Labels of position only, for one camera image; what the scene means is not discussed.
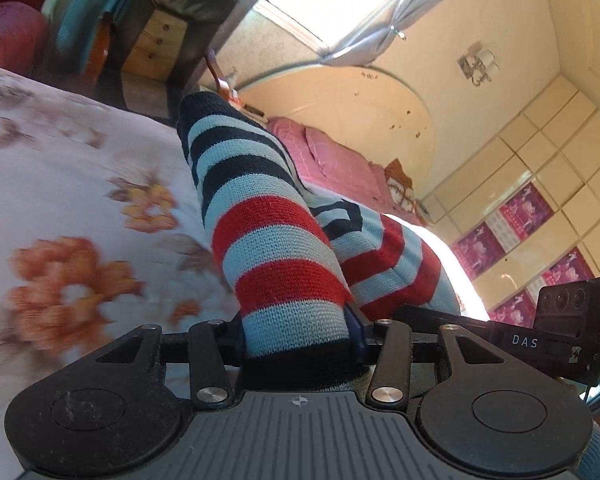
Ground striped knit sweater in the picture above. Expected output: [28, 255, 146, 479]
[175, 91, 600, 480]

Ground cream wardrobe with posters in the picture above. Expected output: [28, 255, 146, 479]
[422, 76, 600, 326]

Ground pink floral bed quilt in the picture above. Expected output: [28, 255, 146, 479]
[0, 69, 237, 479]

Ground cream arched headboard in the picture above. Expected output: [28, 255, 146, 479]
[238, 64, 437, 198]

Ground wooden drawer nightstand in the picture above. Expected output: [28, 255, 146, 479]
[121, 9, 187, 82]

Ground dark leather armchair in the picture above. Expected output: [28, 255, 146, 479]
[94, 0, 236, 126]

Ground grey window curtain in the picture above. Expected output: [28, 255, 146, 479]
[321, 0, 439, 66]

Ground wall lamp fixture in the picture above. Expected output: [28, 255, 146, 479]
[457, 49, 500, 87]

